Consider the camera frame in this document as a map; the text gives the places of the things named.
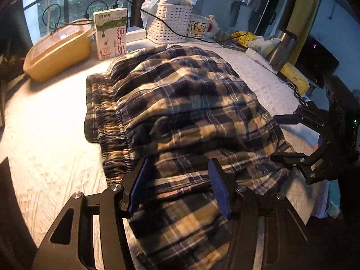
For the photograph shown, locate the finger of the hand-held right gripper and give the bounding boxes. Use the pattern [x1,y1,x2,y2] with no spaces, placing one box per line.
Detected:
[273,103,338,136]
[270,138,343,185]

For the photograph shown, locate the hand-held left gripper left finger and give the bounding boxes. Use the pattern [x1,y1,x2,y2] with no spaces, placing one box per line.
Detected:
[31,157,151,270]

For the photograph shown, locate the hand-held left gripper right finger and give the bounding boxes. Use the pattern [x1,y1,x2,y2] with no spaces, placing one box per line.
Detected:
[207,158,310,270]

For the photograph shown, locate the plaid pants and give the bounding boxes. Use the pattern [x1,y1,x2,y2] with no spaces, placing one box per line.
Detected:
[84,44,296,270]

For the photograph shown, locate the yellow tissue pack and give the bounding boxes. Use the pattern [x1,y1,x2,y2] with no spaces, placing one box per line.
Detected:
[281,63,310,95]

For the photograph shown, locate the black electronic box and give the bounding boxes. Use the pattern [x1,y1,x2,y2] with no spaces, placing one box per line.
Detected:
[295,35,340,88]

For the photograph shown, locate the stainless steel thermos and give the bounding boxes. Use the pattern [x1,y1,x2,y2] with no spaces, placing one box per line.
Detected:
[265,28,299,72]

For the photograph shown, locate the white wipes pack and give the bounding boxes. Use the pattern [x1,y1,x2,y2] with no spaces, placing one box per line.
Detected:
[245,46,275,70]

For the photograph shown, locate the leaf print tissue pack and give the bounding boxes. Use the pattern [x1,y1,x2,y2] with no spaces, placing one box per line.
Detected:
[247,36,282,53]

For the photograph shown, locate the yellow duck print bag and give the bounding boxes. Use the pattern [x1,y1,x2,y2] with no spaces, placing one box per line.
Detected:
[231,31,263,48]

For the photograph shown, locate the white textured table cover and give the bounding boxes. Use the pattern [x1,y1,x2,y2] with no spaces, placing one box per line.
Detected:
[0,38,329,270]

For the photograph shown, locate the white bear print mug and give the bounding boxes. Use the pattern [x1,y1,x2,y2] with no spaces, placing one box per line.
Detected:
[187,15,219,40]

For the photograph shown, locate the white flat box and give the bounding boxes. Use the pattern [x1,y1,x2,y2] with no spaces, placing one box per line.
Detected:
[126,27,147,42]

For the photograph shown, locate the green white milk carton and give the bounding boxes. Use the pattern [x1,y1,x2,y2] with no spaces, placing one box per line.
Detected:
[93,9,129,61]

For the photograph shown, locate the yellow lidded container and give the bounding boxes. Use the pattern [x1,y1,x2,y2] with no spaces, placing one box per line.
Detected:
[22,19,94,83]

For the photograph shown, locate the white plastic basket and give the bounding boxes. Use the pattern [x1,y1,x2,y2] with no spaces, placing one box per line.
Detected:
[146,1,193,43]

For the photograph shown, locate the black cable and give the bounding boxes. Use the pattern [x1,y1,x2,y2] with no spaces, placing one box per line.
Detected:
[140,9,220,45]

